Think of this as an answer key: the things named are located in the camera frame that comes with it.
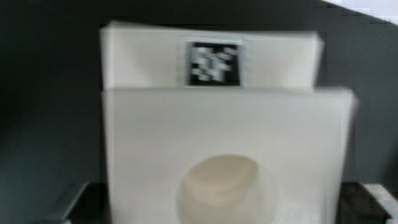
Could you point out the white lamp base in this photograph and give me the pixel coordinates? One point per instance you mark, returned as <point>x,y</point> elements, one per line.
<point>226,130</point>

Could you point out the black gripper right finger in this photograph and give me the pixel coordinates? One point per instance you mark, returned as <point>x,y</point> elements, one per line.
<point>368,204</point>

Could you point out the white marker sheet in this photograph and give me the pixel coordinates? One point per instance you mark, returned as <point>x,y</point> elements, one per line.
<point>377,8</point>

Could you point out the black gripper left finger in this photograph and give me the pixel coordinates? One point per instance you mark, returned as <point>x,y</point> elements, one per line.
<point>78,205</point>

